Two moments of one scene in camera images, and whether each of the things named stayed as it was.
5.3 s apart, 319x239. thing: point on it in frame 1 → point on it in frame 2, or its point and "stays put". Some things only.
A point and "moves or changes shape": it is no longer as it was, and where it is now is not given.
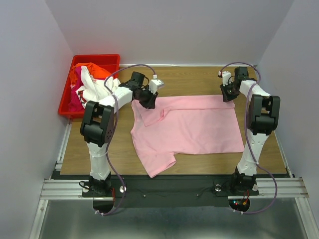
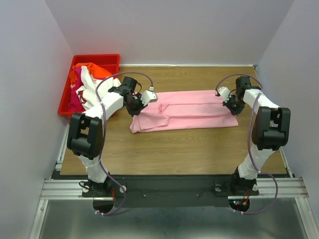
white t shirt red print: (93, 88) stays put
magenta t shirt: (75, 104) stays put
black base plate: (142, 191) stays put
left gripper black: (150, 104) → (136, 111)
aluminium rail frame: (290, 187) stays put
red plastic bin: (111, 61) stays put
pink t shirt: (181, 124) moves or changes shape
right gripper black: (226, 97) → (233, 111)
